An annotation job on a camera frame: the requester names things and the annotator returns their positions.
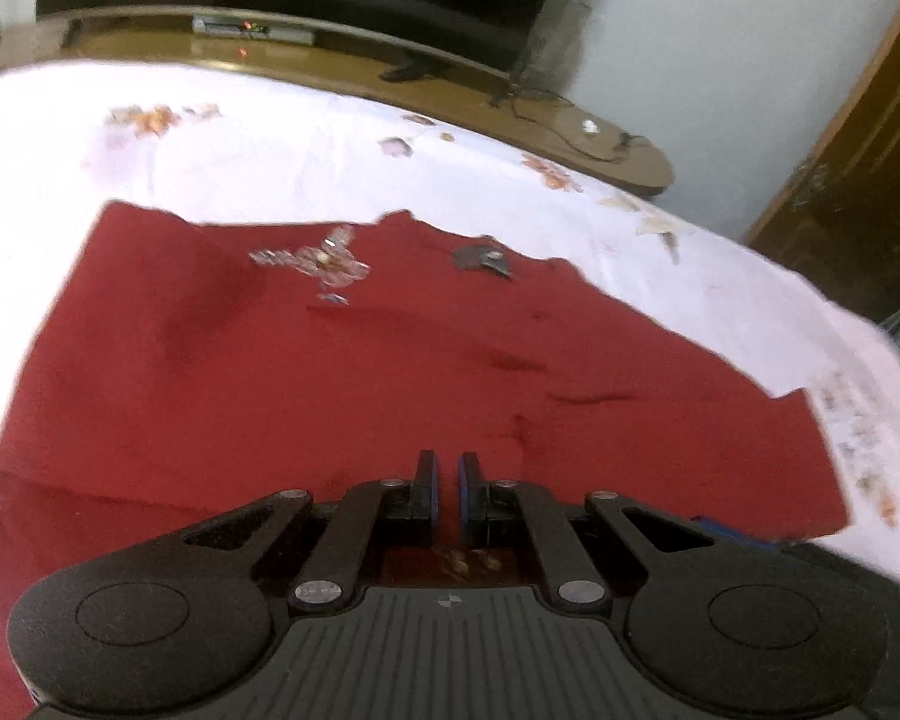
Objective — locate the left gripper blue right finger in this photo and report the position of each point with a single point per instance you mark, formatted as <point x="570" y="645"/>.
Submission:
<point x="526" y="522"/>

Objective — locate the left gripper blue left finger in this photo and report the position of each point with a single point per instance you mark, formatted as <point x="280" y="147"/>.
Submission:
<point x="371" y="520"/>

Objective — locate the red beaded sweater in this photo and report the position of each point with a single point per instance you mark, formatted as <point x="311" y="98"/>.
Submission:
<point x="176" y="379"/>

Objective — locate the brown wooden door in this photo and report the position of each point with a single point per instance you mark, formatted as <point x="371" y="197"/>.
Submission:
<point x="837" y="221"/>

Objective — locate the wooden tv stand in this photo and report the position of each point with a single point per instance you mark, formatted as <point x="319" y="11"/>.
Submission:
<point x="357" y="63"/>

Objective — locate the pink floral bed sheet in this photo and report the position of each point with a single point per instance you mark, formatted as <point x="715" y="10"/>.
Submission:
<point x="196" y="622"/>

